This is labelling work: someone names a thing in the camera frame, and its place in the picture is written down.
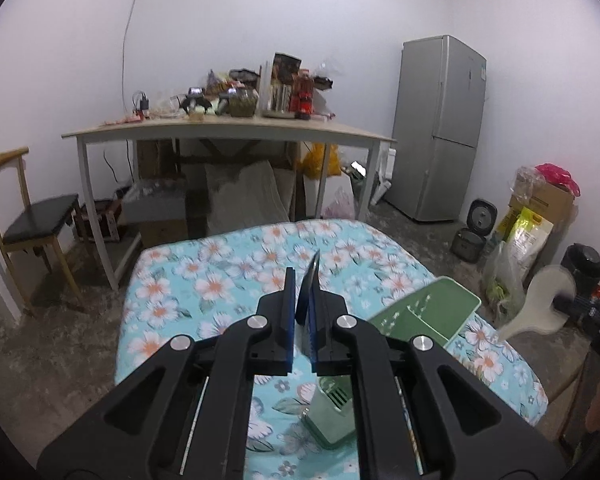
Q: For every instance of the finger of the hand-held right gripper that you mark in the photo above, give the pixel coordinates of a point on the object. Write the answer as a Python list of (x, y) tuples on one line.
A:
[(572, 310)]

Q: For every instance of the cardboard box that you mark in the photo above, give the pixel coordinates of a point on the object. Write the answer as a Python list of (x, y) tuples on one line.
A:
[(550, 205)]

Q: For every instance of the cream plastic spoon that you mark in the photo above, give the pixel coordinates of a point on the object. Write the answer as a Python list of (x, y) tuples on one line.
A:
[(540, 300)]

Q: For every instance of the grey knife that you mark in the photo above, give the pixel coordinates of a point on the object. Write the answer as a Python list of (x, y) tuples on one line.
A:
[(311, 280)]

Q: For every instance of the floral blue blanket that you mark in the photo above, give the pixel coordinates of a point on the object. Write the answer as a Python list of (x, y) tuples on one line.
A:
[(205, 285)]

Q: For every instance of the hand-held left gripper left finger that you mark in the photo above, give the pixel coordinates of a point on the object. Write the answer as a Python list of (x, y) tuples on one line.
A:
[(290, 320)]

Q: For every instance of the yellow bag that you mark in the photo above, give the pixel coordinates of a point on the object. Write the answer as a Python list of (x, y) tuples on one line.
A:
[(320, 160)]

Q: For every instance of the pink plastic bag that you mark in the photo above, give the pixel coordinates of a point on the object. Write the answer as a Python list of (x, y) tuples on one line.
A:
[(557, 177)]

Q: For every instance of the green utensil holder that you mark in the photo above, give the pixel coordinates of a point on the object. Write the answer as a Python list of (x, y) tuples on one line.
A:
[(430, 310)]

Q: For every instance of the wooden chair with black seat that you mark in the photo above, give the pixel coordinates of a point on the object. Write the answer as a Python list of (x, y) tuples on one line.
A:
[(40, 215)]

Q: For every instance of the grey storage box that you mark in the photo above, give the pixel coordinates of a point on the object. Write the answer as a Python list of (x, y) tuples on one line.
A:
[(155, 202)]

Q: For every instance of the glass jar with green contents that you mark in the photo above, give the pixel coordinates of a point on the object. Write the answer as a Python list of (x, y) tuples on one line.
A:
[(242, 104)]

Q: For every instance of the black rice cooker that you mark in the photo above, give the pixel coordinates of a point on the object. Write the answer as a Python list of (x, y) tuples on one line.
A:
[(467, 245)]

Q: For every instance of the clear plastic bag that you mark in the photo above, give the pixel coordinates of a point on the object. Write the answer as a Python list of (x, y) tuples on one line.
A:
[(502, 285)]

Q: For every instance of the black device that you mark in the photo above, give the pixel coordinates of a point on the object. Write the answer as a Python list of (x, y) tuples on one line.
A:
[(196, 99)]

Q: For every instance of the yellow and white sack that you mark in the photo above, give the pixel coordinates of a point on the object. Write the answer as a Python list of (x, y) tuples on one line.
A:
[(525, 240)]

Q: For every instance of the wooden table with white legs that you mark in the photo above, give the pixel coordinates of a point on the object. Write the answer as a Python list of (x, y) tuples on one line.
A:
[(230, 127)]

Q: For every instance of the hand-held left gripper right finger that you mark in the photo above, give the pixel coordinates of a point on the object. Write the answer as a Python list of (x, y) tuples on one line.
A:
[(314, 340)]

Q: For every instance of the grey refrigerator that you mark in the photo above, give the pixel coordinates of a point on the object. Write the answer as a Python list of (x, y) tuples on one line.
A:
[(440, 125)]

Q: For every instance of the dark printed box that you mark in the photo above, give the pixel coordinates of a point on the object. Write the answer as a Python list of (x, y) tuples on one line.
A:
[(286, 66)]

